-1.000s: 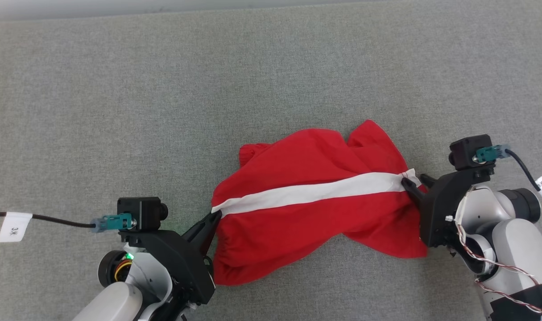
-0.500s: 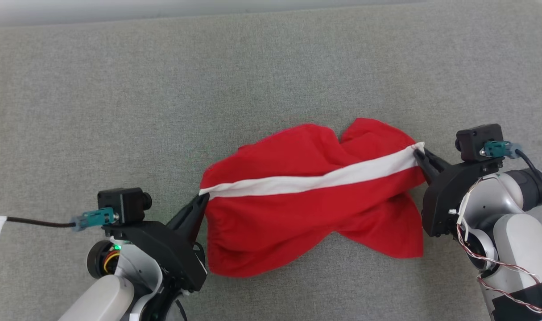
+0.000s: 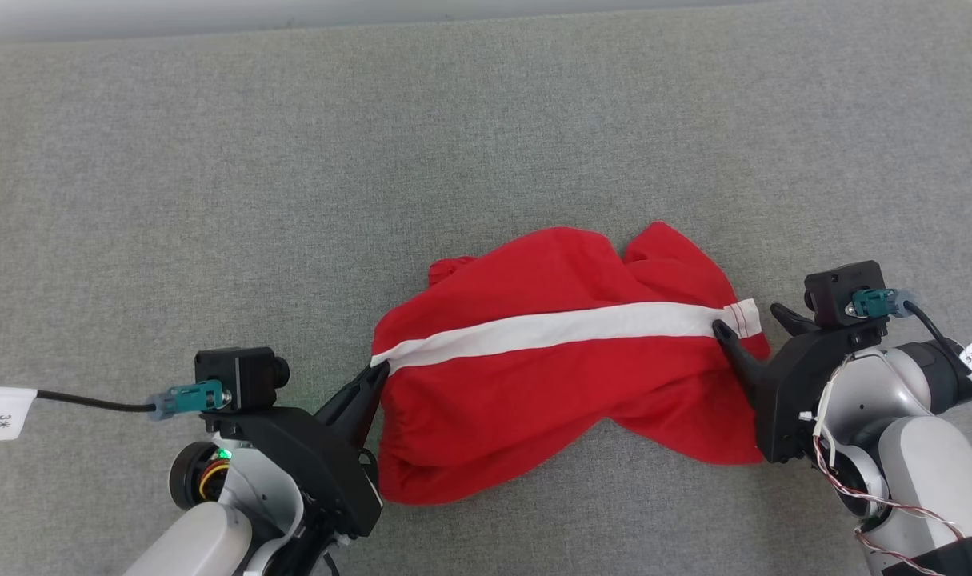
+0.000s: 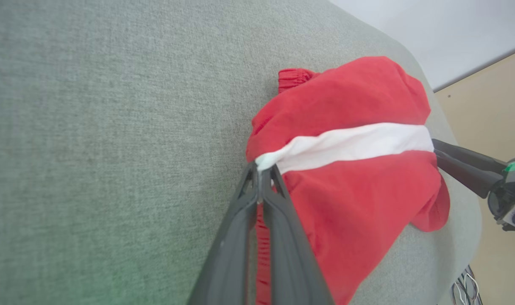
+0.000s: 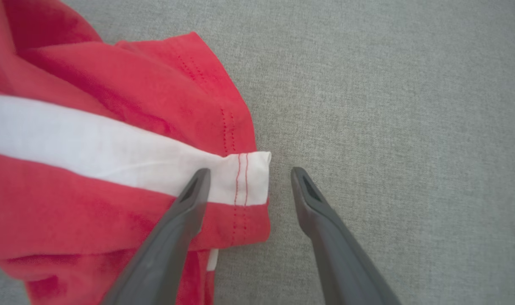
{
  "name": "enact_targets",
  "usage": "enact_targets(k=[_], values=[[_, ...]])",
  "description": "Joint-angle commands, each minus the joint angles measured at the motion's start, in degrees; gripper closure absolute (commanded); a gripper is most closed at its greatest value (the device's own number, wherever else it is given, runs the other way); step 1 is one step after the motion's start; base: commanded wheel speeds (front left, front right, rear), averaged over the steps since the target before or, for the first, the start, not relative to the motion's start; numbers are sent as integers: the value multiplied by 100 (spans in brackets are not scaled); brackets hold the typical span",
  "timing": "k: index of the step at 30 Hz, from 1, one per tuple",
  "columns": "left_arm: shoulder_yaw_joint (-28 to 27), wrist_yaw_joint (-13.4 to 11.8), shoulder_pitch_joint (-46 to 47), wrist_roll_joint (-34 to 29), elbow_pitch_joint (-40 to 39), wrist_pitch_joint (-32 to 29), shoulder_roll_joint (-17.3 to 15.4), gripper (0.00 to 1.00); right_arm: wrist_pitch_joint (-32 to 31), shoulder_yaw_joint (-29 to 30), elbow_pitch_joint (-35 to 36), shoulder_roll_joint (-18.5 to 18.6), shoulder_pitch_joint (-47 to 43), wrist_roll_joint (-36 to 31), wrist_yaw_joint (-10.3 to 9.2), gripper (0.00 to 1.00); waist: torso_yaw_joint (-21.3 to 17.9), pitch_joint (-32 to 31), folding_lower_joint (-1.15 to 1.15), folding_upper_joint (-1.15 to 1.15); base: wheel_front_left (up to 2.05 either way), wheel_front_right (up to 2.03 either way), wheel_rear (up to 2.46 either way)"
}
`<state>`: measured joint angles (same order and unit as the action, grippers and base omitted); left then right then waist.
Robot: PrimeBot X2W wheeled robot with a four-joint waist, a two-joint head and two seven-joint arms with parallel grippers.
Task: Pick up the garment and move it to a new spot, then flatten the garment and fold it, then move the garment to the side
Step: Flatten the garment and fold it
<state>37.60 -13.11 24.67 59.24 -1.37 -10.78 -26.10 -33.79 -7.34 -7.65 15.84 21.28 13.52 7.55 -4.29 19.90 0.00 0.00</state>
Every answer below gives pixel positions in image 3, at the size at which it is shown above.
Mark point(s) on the teal left camera connector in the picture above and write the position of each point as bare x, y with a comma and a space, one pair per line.
194, 394

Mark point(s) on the red shorts with white stripe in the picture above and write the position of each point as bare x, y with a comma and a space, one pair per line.
494, 400

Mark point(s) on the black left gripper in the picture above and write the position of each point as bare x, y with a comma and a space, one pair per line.
318, 464

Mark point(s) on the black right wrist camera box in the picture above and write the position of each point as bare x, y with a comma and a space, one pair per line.
842, 292

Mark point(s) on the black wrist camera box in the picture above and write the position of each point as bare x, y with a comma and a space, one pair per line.
842, 292
238, 376

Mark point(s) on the grey fabric sofa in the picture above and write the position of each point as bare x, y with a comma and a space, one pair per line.
486, 120

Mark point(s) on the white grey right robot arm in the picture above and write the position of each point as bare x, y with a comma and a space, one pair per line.
926, 464

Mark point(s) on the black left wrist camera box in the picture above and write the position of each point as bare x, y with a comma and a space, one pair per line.
238, 376

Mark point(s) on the teal camera connector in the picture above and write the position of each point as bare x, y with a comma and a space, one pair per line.
194, 394
874, 302

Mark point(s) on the teal right camera connector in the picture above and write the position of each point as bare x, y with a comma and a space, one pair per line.
874, 302

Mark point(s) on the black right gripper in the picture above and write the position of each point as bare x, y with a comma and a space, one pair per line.
790, 400

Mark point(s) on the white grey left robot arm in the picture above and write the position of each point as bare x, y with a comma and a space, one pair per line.
198, 544

